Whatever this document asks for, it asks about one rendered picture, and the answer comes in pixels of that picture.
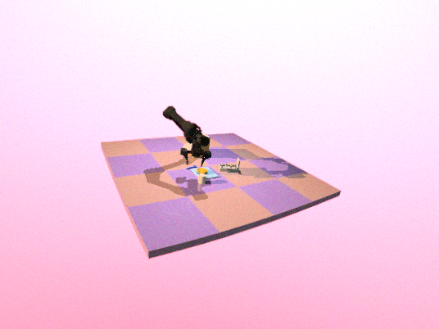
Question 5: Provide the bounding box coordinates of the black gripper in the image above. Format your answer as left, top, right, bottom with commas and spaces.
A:
180, 142, 211, 167

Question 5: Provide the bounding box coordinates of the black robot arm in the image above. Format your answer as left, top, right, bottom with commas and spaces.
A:
163, 106, 210, 157

